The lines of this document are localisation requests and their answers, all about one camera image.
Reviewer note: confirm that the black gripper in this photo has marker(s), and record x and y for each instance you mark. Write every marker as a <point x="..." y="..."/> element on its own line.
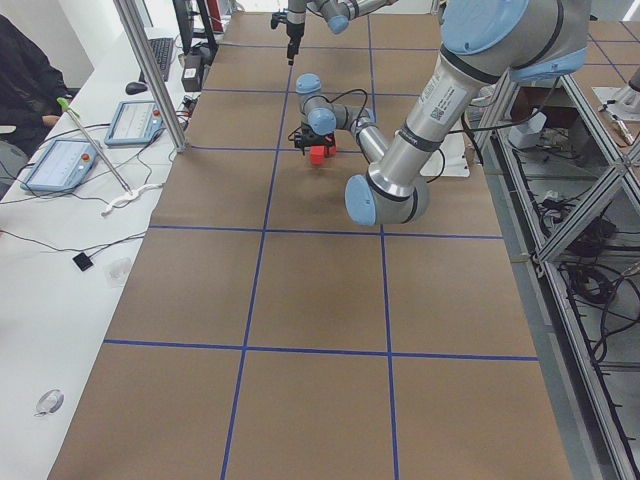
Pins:
<point x="318" y="136"/>
<point x="294" y="30"/>

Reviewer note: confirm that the red block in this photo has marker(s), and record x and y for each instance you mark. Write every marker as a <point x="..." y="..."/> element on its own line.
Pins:
<point x="317" y="155"/>

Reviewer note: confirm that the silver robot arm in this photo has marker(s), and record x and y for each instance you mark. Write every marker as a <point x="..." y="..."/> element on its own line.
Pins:
<point x="481" y="41"/>
<point x="336" y="14"/>

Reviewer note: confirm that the black box with label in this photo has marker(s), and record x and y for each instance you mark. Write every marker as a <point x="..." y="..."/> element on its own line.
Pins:
<point x="192" y="75"/>

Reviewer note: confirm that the black keyboard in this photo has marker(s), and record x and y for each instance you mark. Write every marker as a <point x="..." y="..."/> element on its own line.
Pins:
<point x="163" y="49"/>

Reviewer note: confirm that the black computer mouse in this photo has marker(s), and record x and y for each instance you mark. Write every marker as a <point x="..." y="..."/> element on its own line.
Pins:
<point x="134" y="88"/>

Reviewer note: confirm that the far teach pendant tablet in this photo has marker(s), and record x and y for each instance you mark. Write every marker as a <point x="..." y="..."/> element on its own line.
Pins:
<point x="135" y="123"/>

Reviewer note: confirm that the teach pendant tablet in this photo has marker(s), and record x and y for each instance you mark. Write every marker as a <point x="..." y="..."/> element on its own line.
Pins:
<point x="63" y="165"/>
<point x="135" y="123"/>

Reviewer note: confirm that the near teach pendant tablet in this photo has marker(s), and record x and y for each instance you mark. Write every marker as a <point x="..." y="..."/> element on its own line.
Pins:
<point x="63" y="165"/>

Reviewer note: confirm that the small black square pad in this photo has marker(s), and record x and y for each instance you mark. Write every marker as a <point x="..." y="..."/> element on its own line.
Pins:
<point x="82" y="261"/>

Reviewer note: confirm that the seated person dark jacket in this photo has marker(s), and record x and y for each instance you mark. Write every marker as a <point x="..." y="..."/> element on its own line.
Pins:
<point x="30" y="88"/>

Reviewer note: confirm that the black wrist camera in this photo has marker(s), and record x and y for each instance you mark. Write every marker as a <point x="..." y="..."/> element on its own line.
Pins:
<point x="278" y="18"/>
<point x="297" y="139"/>

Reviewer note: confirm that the aluminium frame post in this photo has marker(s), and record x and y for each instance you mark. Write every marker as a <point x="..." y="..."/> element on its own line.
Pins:
<point x="136" y="34"/>

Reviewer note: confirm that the metal rod with handle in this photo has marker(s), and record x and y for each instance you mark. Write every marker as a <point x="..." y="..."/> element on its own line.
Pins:
<point x="66" y="108"/>

